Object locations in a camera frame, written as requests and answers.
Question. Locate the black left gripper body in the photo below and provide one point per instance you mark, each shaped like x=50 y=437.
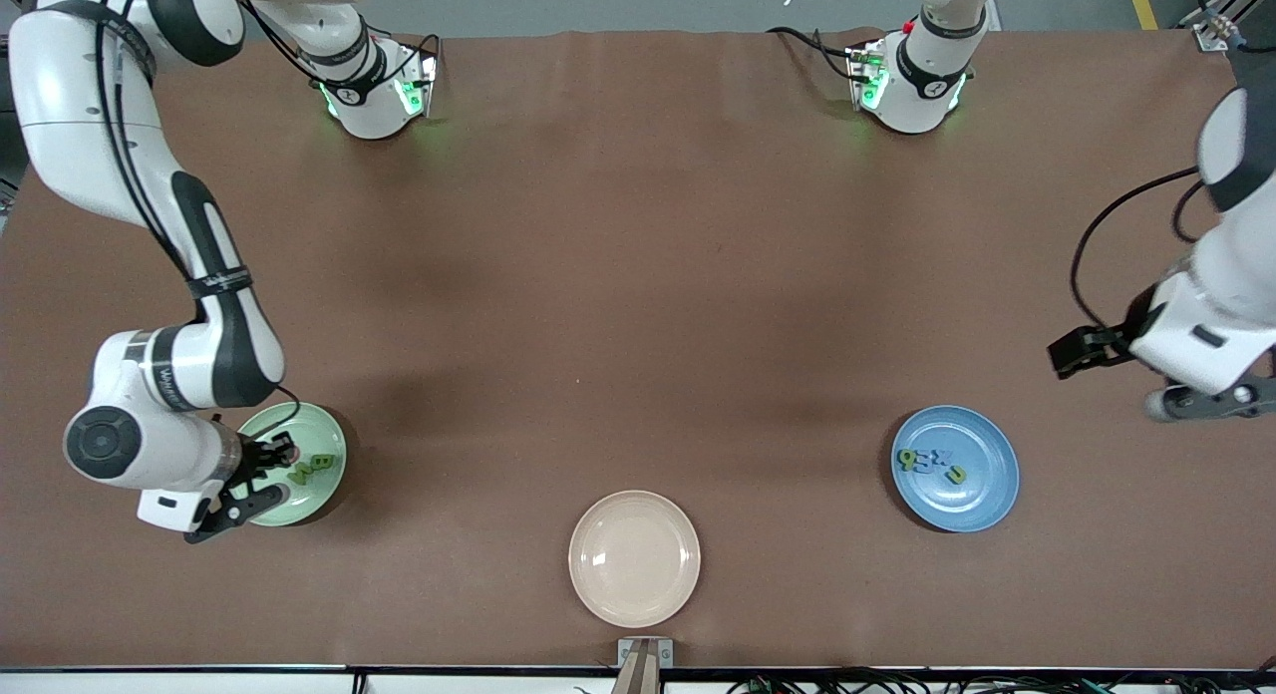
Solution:
x=1118 y=339

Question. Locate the green foam letter N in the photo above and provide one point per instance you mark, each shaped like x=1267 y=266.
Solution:
x=299 y=475

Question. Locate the green foam letter B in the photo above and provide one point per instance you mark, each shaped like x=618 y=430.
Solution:
x=325 y=464

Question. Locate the green foam letter u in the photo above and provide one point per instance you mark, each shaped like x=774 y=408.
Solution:
x=955 y=476

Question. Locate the blue foam letter m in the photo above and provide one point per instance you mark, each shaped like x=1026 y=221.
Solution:
x=927 y=461

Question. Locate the green foam letter p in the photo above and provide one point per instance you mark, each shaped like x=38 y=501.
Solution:
x=900 y=461

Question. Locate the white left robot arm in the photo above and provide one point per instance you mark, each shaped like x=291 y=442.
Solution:
x=922 y=86

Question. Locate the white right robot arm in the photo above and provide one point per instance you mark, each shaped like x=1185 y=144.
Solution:
x=90 y=106

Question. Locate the light green plate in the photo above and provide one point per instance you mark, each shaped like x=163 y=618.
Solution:
x=319 y=427

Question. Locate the blue plate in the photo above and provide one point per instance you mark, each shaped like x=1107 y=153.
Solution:
x=972 y=505

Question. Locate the brown table cover sheet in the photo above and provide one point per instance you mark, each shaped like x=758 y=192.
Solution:
x=518 y=225

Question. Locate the beige plate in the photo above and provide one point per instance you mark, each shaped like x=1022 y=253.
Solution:
x=634 y=559

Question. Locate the white table edge rail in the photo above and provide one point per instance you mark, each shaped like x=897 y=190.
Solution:
x=199 y=684

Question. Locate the aluminium frame post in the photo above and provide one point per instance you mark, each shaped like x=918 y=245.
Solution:
x=1206 y=41

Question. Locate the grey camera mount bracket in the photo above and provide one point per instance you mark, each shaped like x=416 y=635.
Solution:
x=645 y=664

